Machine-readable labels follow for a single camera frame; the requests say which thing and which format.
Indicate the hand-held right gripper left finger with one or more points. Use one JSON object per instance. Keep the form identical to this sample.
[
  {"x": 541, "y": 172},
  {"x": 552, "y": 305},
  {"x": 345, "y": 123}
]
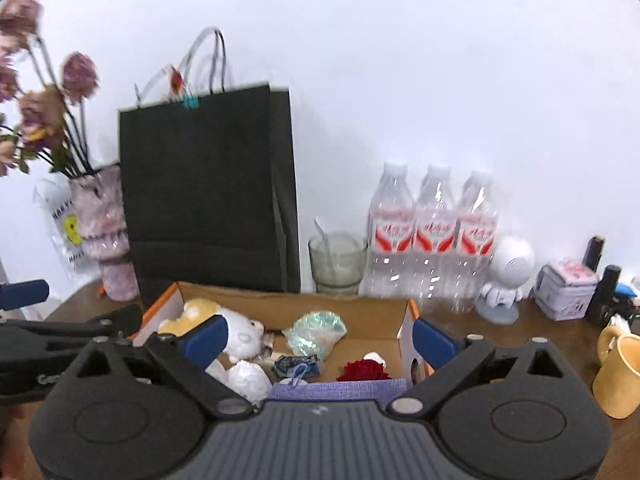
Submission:
[{"x": 205, "y": 340}]

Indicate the yellow mug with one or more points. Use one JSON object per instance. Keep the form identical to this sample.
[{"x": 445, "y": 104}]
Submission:
[{"x": 622, "y": 375}]

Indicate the dark blue wrapper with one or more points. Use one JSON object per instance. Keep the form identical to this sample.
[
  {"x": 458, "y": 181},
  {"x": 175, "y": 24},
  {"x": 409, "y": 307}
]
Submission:
[{"x": 295, "y": 364}]

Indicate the small blue object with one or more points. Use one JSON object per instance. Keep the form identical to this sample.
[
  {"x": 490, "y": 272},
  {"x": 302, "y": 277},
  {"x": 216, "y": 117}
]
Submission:
[{"x": 626, "y": 290}]

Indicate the black paper bag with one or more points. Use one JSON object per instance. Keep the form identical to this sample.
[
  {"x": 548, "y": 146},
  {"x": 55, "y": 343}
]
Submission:
[{"x": 200, "y": 185}]

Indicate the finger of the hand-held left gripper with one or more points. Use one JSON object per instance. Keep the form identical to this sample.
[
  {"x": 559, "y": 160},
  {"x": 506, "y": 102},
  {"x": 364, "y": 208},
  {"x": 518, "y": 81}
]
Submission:
[
  {"x": 60, "y": 332},
  {"x": 22, "y": 294}
]

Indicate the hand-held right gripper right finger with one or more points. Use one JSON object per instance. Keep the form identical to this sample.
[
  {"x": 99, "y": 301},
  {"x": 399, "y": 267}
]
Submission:
[{"x": 435, "y": 342}]

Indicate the clear smiley plastic bag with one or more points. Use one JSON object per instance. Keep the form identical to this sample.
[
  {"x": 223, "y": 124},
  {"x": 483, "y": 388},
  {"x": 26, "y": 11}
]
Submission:
[{"x": 60, "y": 220}]

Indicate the clear glass cup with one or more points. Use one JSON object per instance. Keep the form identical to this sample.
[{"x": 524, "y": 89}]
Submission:
[{"x": 337, "y": 270}]

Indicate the dried pink flower bouquet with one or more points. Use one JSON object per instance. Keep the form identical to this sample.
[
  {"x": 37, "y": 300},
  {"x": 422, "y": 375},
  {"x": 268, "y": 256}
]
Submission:
[{"x": 80, "y": 77}]

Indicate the wooden desktop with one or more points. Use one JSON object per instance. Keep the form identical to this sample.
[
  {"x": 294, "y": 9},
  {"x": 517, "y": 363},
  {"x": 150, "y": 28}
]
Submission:
[{"x": 560, "y": 345}]

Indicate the white and tan plush toy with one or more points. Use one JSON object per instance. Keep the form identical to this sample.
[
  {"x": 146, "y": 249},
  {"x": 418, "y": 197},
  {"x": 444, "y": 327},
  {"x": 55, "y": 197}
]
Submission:
[{"x": 245, "y": 335}]

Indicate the clear water bottle red label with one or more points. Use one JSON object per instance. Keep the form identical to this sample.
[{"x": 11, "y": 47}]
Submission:
[
  {"x": 477, "y": 245},
  {"x": 436, "y": 240},
  {"x": 390, "y": 240}
]

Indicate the purple ceramic vase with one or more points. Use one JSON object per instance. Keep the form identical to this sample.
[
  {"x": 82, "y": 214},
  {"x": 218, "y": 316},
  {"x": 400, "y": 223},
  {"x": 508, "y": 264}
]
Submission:
[{"x": 107, "y": 225}]

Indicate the white robot figure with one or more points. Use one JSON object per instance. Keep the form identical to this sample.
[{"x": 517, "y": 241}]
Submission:
[{"x": 512, "y": 265}]

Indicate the purple fabric pouch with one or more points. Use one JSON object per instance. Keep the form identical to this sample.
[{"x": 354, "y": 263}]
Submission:
[{"x": 340, "y": 390}]

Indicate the pale floral tin box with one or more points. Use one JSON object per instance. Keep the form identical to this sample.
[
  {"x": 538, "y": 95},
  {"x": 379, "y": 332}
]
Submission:
[{"x": 567, "y": 292}]

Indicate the red rose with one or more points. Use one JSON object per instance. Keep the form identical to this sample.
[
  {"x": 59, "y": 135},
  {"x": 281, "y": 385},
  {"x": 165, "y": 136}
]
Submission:
[{"x": 362, "y": 370}]

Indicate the clear plastic spoon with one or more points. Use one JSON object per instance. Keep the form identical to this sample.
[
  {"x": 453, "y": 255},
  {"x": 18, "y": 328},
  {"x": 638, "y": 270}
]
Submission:
[{"x": 322, "y": 235}]

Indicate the white crumpled tissue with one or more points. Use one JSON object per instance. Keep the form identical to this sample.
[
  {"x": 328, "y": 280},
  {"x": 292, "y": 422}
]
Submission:
[{"x": 250, "y": 380}]

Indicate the orange cardboard box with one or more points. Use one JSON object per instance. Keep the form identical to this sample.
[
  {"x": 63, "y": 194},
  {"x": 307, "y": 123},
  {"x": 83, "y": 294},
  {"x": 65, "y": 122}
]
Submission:
[{"x": 350, "y": 310}]

